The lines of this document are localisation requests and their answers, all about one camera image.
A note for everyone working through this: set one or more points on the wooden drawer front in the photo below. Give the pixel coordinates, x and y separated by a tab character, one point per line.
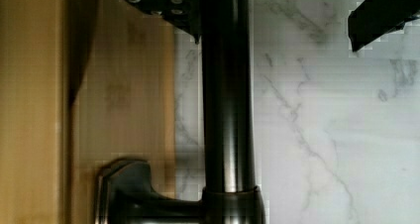
121	80

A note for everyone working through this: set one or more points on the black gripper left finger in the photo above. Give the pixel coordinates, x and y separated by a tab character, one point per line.
182	14

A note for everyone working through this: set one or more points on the wooden drawer box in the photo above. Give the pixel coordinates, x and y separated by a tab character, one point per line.
45	48

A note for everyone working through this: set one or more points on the dark metal drawer handle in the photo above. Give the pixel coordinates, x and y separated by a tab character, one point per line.
125	194

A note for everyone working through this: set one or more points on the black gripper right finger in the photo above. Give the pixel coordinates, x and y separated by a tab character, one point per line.
374	18

